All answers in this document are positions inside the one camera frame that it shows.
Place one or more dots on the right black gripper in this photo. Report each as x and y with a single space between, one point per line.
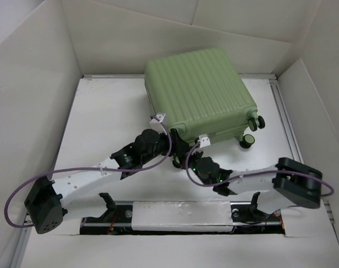
194 154

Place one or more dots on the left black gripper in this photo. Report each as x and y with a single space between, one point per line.
178 146

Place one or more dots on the green hard-shell suitcase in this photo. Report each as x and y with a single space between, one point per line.
201 93

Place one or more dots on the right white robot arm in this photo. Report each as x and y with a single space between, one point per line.
287 183

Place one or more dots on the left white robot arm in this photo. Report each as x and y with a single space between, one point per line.
50 202

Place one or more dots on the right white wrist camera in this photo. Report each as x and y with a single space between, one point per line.
204 141

